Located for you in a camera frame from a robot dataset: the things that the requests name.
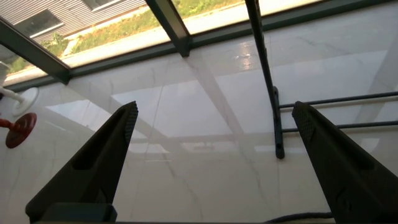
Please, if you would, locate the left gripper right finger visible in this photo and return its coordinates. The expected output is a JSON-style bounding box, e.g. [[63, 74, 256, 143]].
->
[[291, 101, 398, 224]]

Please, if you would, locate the window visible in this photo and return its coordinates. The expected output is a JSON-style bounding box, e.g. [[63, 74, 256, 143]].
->
[[0, 0, 398, 93]]

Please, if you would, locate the white round-based stand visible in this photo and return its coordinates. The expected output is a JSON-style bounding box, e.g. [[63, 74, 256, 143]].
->
[[0, 61, 40, 118]]

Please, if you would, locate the black clothes rack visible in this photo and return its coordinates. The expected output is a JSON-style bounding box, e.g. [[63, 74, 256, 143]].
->
[[244, 0, 398, 160]]

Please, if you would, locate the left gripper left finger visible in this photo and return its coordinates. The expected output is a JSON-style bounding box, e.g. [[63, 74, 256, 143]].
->
[[25, 101, 139, 223]]

